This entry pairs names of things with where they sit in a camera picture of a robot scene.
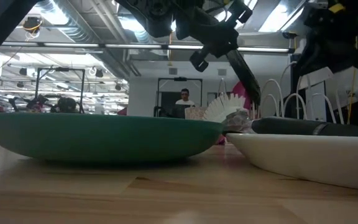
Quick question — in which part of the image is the dish brush with black handle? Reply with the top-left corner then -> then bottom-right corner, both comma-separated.
203,93 -> 358,138

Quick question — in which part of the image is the pink plate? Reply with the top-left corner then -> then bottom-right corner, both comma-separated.
218,81 -> 252,146

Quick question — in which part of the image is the teal plate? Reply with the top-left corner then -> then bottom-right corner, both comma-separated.
0,112 -> 224,164

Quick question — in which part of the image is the long ceiling light bar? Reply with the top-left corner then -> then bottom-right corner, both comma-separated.
1,42 -> 291,54

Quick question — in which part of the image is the grey patterned mug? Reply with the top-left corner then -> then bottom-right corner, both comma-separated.
185,106 -> 208,121

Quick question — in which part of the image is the person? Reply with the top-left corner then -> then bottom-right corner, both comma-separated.
175,88 -> 196,106

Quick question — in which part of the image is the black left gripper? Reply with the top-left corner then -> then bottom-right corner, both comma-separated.
174,0 -> 262,106

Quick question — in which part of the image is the black background station frame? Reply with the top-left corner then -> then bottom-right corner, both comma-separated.
156,77 -> 203,118
34,67 -> 86,113

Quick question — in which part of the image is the white deep plate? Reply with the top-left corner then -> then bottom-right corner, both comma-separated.
225,133 -> 358,192

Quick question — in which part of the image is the white wire dish rack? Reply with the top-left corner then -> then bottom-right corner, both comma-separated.
218,60 -> 354,125

